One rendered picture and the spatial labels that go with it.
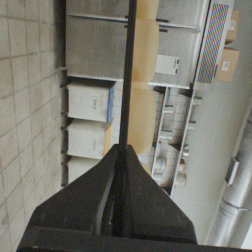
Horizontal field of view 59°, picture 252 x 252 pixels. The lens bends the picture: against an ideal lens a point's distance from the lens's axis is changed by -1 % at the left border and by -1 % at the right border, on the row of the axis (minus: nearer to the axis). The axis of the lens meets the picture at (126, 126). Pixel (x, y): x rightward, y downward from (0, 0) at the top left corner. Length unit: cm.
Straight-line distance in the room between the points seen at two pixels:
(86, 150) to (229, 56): 240
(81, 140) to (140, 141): 337
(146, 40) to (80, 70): 277
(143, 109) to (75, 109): 323
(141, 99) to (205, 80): 290
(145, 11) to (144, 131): 11
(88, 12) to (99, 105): 122
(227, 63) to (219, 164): 212
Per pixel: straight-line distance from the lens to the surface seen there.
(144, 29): 18
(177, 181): 434
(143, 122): 15
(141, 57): 17
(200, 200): 505
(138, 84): 23
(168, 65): 287
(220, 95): 411
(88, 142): 351
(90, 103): 328
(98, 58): 288
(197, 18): 292
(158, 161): 409
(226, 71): 326
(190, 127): 388
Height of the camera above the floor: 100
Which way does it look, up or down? level
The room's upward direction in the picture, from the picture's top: 96 degrees clockwise
